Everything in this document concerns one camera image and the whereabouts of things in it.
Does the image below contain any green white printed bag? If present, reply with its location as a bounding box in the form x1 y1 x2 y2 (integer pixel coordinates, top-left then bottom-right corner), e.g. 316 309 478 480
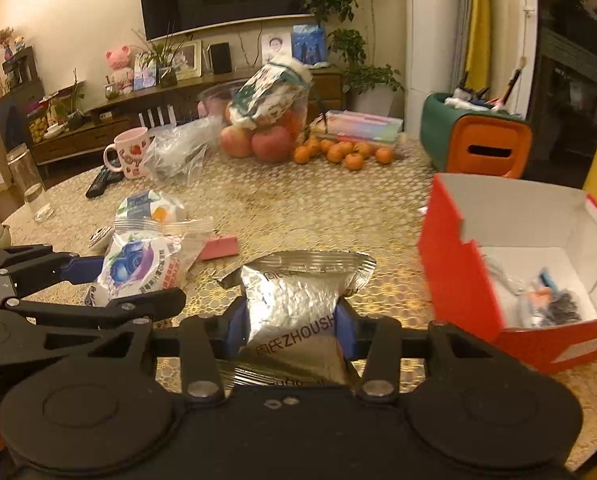
228 57 313 128

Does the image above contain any white photo frame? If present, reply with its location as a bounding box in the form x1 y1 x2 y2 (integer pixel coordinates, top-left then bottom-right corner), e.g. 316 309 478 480
171 39 203 81

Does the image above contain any teal white egg-yolk packet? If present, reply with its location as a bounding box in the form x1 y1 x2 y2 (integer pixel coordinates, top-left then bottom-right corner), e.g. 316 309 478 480
116 190 186 226

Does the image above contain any long makeup brush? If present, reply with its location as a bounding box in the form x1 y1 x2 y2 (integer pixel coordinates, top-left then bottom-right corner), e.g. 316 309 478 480
498 57 526 106

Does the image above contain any yellow grey curtain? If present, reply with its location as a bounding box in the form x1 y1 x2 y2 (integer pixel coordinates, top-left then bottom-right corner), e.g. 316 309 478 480
458 0 494 91

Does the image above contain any tall potted green tree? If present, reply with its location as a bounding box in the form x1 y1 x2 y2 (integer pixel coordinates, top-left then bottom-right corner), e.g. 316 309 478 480
303 0 406 116

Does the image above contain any clear zip bag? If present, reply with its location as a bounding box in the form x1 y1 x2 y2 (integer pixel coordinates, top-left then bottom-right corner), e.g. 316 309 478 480
113 217 214 281

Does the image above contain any black crinkled packet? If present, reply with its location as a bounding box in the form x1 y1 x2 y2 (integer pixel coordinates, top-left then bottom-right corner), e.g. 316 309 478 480
543 287 586 328

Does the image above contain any small patterned white packet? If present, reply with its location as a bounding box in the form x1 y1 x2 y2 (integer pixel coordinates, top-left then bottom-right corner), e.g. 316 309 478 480
89 225 114 251

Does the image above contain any pile of tangerines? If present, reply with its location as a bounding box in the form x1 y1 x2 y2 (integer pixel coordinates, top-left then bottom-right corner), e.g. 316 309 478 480
293 137 395 171

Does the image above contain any black side shelf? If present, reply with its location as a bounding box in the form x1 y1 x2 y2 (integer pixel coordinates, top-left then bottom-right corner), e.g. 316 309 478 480
0 45 46 151

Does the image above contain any green orange desk organizer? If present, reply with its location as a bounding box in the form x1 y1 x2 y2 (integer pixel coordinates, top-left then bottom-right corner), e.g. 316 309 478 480
419 91 534 180

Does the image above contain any glass sliding door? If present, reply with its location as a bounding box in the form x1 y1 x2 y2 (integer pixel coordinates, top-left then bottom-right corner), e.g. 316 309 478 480
523 0 597 191

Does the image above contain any small leafy potted plant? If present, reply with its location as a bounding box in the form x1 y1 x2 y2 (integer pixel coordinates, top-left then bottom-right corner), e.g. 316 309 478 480
48 70 86 131

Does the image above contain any small blue red packet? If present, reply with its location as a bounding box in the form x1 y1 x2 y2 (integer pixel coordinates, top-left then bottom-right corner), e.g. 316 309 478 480
521 270 561 311

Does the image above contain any white blueberry print packet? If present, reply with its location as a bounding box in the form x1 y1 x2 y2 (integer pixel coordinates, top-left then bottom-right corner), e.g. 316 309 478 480
86 232 186 308

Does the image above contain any pastel stationery box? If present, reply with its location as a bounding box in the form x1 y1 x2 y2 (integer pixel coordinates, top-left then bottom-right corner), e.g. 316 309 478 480
311 109 404 148

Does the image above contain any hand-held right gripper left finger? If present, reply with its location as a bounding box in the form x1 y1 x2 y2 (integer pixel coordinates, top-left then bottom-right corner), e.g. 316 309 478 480
78 300 244 406

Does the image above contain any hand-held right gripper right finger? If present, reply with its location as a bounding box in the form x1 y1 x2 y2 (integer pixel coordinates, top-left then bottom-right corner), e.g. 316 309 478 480
333 299 509 406

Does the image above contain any small pink white box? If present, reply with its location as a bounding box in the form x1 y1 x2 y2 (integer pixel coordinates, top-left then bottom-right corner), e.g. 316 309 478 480
198 235 239 261

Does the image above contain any black remote control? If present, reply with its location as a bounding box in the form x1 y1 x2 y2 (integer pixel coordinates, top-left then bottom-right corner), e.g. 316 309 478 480
86 167 122 198

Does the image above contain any small grassy potted plant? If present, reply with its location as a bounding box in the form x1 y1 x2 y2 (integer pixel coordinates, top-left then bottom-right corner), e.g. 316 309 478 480
133 25 189 88

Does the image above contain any blue photo card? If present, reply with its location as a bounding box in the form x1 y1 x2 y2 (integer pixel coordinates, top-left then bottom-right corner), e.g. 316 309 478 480
133 52 158 91

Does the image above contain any silver foil snack packet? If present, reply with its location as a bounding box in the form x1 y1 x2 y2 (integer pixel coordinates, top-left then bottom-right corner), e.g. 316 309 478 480
217 250 376 391

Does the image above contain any clear crumpled plastic bag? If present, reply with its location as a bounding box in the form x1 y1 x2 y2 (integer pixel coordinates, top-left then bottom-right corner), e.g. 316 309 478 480
143 117 224 186

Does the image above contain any red apple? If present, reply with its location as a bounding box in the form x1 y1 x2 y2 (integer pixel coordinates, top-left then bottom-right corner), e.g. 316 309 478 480
251 125 296 163
221 125 254 158

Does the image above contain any pink pig plush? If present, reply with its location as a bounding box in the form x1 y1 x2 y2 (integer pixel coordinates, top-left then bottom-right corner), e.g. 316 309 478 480
104 45 135 95

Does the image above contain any gold lace patterned desktop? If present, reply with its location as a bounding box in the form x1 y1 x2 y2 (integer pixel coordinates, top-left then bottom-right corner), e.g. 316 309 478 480
1 135 597 466

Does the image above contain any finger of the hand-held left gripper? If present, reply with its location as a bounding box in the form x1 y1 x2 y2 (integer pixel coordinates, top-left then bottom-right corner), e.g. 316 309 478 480
8 287 187 332
0 244 105 286

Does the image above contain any clear glass bottle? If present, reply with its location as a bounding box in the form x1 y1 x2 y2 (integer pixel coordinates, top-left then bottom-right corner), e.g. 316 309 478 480
6 142 54 223

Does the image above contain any white standing air conditioner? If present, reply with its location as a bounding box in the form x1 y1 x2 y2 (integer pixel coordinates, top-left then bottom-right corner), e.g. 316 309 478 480
405 0 471 93

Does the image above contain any small black speaker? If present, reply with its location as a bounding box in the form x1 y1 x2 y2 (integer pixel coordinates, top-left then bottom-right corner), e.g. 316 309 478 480
208 41 234 75

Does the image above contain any clear plastic fruit container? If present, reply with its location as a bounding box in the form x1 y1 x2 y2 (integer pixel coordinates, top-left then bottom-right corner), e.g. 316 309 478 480
198 82 311 161

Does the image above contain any red cardboard shoe box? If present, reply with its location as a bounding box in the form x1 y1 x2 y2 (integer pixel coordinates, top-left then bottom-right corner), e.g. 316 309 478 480
418 172 597 376

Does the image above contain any portrait drawing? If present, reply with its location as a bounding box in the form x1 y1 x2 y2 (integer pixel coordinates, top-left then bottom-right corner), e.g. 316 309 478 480
261 32 293 63

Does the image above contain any wooden television cabinet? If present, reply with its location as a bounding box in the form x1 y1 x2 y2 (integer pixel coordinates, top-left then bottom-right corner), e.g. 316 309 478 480
31 67 346 166

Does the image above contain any pink white mug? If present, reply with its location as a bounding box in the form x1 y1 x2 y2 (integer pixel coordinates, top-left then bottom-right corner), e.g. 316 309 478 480
103 127 152 181

